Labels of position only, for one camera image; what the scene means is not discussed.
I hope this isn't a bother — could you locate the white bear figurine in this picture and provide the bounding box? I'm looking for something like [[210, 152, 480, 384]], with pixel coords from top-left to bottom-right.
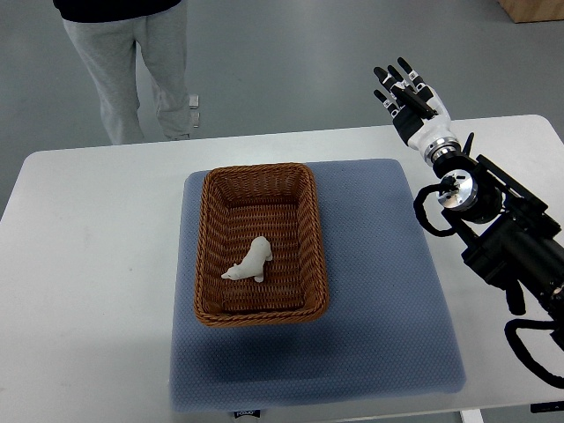
[[221, 236, 273, 283]]

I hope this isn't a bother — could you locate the grey floor plate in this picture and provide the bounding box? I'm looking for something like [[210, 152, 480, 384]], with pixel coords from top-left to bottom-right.
[[189, 94, 199, 110], [191, 112, 201, 128]]

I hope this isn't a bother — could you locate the person in grey trousers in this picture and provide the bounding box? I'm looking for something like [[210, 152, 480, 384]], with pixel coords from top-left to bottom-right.
[[54, 1, 191, 145]]

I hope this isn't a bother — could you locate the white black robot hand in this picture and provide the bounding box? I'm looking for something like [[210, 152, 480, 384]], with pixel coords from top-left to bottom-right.
[[374, 57, 461, 166]]

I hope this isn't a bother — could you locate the lower grey floor plate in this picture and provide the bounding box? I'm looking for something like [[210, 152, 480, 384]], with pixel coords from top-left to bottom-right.
[[191, 112, 201, 128]]

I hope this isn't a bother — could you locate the wooden box corner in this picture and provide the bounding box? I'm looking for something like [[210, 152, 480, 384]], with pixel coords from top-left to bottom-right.
[[498, 0, 563, 24]]

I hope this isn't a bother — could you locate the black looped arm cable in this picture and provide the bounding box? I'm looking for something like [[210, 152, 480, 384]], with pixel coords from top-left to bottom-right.
[[503, 318, 564, 390]]

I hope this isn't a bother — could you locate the upper grey floor plate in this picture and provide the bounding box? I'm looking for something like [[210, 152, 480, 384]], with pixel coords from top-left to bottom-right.
[[189, 94, 199, 110]]

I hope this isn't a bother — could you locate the black table control panel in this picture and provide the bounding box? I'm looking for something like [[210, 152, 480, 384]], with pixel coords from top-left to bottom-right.
[[530, 401, 564, 413]]

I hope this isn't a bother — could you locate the brown wicker basket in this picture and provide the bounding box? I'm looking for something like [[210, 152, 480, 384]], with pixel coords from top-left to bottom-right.
[[193, 163, 330, 328]]

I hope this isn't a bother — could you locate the blue quilted mat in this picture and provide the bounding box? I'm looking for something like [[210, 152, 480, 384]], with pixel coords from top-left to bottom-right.
[[169, 159, 465, 412]]

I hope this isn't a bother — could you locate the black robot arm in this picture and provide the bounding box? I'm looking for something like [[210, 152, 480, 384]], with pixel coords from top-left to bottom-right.
[[413, 137, 563, 389]]

